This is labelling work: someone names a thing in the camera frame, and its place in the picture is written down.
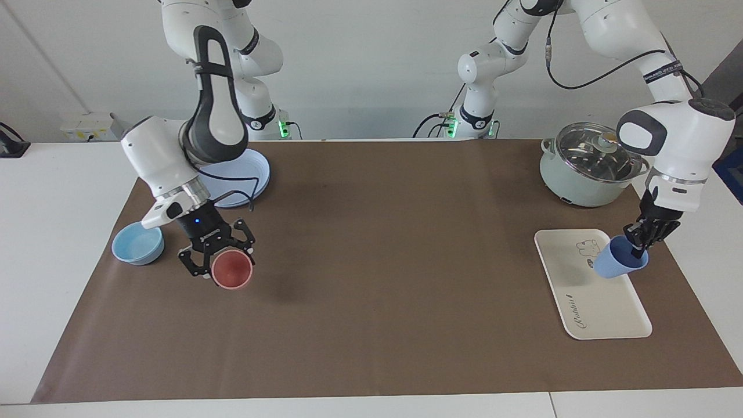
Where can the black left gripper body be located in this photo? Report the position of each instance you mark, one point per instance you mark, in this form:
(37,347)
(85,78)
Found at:
(659,217)

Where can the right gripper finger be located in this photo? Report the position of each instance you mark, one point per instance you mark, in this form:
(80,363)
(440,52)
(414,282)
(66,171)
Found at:
(242,235)
(197,261)

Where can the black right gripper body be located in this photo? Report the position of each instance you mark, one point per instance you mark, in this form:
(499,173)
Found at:
(204,227)

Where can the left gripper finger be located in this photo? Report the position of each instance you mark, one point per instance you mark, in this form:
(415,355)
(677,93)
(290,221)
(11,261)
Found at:
(634,234)
(646,244)

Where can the pink cup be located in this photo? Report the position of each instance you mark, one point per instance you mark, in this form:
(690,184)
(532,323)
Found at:
(232,270)

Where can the blue ribbed cup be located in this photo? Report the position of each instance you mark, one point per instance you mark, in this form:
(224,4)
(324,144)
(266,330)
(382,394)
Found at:
(612,264)

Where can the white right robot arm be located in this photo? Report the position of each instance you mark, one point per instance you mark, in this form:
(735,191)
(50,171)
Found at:
(215,116)

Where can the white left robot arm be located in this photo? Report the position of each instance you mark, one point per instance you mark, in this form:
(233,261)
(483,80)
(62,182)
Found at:
(691,145)

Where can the cream rabbit print tray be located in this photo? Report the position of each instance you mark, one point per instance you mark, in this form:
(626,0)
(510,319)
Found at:
(586,302)

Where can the blue plate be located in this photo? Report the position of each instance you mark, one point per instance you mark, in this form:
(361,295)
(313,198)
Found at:
(258,174)

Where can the pale green cooking pot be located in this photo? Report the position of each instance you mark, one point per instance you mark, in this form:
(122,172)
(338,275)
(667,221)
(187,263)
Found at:
(580,194)

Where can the light blue bowl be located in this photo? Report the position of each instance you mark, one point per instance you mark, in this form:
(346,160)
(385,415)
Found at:
(132,247)

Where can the blue crate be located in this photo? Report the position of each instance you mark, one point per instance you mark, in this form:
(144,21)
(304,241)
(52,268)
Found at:
(732,174)

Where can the glass pot lid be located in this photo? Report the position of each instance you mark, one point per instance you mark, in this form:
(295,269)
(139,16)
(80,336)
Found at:
(592,154)

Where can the brown table mat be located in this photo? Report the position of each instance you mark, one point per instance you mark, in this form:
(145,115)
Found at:
(377,319)

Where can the black table clamp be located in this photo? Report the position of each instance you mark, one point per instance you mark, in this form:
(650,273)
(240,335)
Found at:
(13,148)

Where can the white wall socket strip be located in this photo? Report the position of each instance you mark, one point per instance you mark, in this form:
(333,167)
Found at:
(87,126)

